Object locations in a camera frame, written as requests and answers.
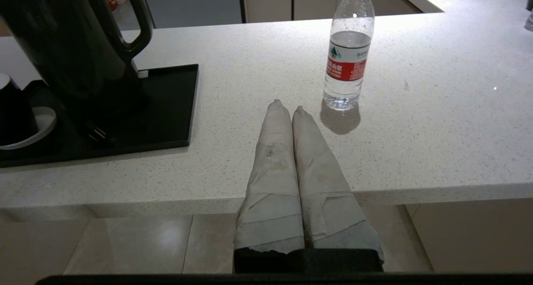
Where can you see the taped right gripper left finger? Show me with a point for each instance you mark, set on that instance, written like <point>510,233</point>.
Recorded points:
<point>272,185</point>

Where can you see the grey lower cabinet door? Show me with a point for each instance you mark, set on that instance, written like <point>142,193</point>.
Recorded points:
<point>314,2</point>
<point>268,2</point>

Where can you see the black rectangular serving tray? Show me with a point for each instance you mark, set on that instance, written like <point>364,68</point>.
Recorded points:
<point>170,110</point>

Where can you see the white round saucer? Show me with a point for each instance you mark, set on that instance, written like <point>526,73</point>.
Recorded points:
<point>46,122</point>

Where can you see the grey counter drawer unit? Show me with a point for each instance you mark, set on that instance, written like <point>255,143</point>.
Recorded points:
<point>395,2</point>

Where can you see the black electric kettle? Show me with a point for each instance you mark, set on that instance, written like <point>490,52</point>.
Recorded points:
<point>70,48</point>

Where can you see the grey panelled refrigerator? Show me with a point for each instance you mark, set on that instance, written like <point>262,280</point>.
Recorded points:
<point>191,6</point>

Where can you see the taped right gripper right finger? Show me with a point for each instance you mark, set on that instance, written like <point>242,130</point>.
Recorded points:
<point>325,193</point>

